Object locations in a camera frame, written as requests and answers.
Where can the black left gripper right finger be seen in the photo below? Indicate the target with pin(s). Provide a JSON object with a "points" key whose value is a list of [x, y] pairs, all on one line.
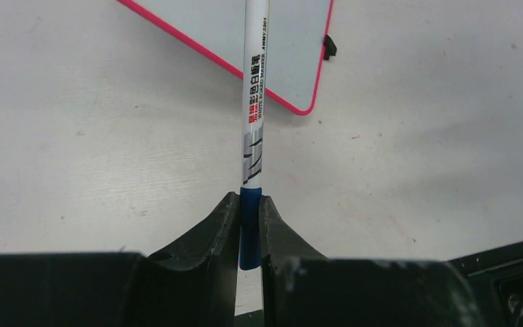
{"points": [[302, 287]]}

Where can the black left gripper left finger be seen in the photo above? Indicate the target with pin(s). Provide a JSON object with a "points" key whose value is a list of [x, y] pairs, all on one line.
{"points": [[190, 282]]}

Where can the blue marker cap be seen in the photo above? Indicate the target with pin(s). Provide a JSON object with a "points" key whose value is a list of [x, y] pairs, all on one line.
{"points": [[249, 251]]}

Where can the white whiteboard marker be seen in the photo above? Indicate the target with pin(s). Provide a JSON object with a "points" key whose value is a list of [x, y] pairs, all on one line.
{"points": [[254, 90]]}

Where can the pink framed whiteboard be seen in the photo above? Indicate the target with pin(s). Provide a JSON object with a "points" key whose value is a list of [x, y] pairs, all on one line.
{"points": [[294, 38]]}

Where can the black clip near corner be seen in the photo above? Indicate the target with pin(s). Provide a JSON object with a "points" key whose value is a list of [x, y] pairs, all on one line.
{"points": [[329, 48]]}

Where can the black table front rail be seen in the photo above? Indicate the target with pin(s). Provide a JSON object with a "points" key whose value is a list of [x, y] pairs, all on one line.
{"points": [[496, 279]]}

